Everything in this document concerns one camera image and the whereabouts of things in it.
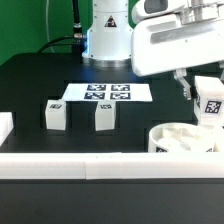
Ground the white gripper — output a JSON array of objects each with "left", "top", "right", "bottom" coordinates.
[{"left": 131, "top": 6, "right": 224, "bottom": 100}]

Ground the white round stool seat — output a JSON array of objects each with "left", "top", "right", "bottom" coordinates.
[{"left": 148, "top": 122, "right": 218, "bottom": 153}]

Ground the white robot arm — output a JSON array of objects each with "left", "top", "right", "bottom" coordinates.
[{"left": 82, "top": 0, "right": 224, "bottom": 98}]

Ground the white sheet with tags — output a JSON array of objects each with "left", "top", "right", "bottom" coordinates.
[{"left": 62, "top": 83, "right": 153, "bottom": 102}]

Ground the white left fence bar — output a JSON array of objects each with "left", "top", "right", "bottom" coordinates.
[{"left": 0, "top": 112, "right": 14, "bottom": 147}]

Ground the white fence bar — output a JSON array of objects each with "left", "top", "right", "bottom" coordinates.
[
  {"left": 0, "top": 152, "right": 224, "bottom": 180},
  {"left": 0, "top": 112, "right": 14, "bottom": 147}
]

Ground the white front fence bar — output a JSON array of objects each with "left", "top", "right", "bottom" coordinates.
[{"left": 0, "top": 152, "right": 224, "bottom": 180}]

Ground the black cable with connector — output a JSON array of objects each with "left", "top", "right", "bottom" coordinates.
[{"left": 37, "top": 0, "right": 88, "bottom": 54}]

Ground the thin white cable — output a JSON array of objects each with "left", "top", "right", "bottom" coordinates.
[{"left": 45, "top": 0, "right": 55, "bottom": 54}]

